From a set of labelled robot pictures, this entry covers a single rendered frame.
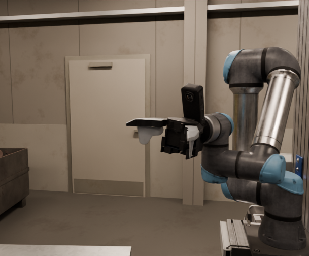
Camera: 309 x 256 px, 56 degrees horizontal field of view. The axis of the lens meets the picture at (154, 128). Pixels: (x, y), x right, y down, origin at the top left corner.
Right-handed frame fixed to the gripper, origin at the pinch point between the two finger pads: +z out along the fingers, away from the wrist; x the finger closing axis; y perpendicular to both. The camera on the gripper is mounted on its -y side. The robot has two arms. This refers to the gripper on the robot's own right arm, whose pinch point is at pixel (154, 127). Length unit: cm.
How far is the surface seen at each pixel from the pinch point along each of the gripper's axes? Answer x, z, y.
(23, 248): 45, 0, 47
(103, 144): 282, -273, 104
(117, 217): 193, -219, 174
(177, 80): 196, -327, -6
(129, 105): 252, -291, 40
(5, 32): 455, -206, -51
